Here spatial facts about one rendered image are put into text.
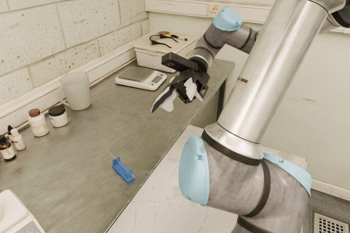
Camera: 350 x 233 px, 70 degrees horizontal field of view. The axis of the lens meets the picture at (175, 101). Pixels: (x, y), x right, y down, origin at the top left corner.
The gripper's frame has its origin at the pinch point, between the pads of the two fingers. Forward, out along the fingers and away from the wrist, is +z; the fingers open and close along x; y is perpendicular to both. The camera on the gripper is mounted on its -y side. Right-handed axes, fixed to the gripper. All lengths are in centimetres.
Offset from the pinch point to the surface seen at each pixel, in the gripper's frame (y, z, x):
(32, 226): -0.3, 35.6, 29.5
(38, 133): -10, 6, 65
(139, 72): 7, -56, 64
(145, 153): 18.5, -2.0, 30.9
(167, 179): 24.4, 5.7, 18.8
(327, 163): 139, -83, 10
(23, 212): -4.0, 34.0, 30.5
